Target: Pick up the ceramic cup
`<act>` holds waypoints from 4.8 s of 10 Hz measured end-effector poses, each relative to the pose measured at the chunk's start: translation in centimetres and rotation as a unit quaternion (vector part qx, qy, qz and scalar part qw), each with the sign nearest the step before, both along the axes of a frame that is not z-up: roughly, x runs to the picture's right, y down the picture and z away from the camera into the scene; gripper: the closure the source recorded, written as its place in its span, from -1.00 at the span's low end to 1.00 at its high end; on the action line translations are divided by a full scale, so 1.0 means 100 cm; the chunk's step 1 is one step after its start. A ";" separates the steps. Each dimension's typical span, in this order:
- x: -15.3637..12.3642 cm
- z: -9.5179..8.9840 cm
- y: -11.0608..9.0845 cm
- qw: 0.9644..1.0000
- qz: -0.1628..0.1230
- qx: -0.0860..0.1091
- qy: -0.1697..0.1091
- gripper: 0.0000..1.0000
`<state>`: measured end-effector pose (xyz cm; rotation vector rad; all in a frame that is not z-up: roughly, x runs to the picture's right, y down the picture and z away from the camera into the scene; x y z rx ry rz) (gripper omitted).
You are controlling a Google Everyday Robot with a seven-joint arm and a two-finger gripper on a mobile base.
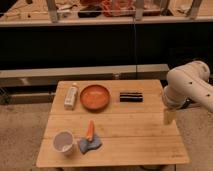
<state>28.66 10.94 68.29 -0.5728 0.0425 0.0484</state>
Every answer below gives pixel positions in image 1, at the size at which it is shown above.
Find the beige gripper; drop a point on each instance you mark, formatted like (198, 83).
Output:
(169, 116)

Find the white ceramic cup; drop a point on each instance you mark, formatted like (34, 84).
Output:
(63, 142)

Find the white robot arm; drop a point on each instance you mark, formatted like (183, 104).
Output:
(189, 81)

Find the black striped box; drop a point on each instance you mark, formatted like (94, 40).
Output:
(131, 97)

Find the wooden table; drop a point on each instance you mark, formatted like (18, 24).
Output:
(132, 133)

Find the orange carrot toy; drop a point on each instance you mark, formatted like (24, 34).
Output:
(90, 131)

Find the blue cloth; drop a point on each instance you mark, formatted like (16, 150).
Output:
(86, 145)

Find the white bottle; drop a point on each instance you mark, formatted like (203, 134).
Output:
(71, 96)

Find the long wooden bench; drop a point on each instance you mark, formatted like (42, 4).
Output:
(51, 76)

